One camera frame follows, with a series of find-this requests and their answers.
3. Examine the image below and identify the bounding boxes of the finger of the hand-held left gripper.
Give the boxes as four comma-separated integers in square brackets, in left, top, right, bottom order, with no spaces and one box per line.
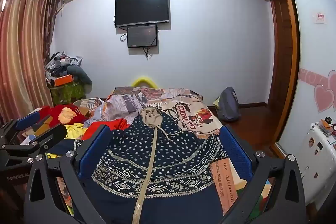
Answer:
[0,124,68,160]
[0,109,41,146]

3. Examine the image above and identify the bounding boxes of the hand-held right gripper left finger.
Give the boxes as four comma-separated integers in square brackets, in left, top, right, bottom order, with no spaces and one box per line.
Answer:
[23,124,111,224]

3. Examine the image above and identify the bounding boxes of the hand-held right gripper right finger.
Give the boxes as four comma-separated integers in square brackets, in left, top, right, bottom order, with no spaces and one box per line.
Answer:
[219,125,306,224]

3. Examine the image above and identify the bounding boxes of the navy patterned hooded jacket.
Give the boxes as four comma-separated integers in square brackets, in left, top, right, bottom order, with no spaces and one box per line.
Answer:
[46,106,238,224]

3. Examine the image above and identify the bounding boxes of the red plush toy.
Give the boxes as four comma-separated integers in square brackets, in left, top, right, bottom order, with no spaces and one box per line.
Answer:
[39,105,90,127]

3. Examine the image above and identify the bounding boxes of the yellow garment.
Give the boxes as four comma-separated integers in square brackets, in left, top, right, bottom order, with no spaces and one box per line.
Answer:
[64,123,88,139]

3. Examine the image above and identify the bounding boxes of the red garment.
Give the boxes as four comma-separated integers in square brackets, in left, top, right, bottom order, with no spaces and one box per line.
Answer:
[83,119,132,141]

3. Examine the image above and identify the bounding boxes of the grey backpack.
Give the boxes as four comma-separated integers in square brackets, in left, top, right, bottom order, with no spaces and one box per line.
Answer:
[217,87,241,122]

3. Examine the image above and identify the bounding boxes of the orange box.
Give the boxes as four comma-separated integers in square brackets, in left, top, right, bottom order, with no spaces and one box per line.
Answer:
[54,74,74,86]

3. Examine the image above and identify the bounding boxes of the bed with printed blanket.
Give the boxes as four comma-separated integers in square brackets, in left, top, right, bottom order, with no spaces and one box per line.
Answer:
[73,86,273,216]

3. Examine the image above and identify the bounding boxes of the pile of bags and boxes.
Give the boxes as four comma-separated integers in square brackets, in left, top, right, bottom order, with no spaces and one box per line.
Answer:
[45,51,83,80]

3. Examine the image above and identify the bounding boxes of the striped brown curtain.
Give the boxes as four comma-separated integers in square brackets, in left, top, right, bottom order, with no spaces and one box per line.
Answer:
[0,0,62,125]

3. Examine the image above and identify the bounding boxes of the yellow cushion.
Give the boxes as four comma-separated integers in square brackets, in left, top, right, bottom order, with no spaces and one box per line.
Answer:
[132,76,156,88]

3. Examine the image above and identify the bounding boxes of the small colourful trinkets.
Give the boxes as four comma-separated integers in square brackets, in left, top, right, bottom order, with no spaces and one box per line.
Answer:
[316,116,336,138]

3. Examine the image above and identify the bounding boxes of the wooden door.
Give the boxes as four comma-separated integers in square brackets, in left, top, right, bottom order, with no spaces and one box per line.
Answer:
[270,0,294,146]

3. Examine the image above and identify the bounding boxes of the pink heart sticker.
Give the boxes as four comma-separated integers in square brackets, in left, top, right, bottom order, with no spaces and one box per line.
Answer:
[314,70,336,113]

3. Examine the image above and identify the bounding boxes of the white sliding wardrobe door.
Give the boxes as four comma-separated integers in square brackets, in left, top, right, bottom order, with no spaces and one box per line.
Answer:
[278,0,336,214]

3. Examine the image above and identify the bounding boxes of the red paper sticker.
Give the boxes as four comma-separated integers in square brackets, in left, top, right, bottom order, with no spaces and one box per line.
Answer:
[314,12,327,24]

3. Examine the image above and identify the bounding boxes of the small black wall monitor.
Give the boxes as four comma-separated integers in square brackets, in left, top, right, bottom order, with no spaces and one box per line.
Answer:
[127,25,158,49]

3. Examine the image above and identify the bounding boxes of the black wall television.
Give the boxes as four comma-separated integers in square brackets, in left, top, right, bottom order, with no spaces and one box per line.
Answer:
[115,0,169,28]

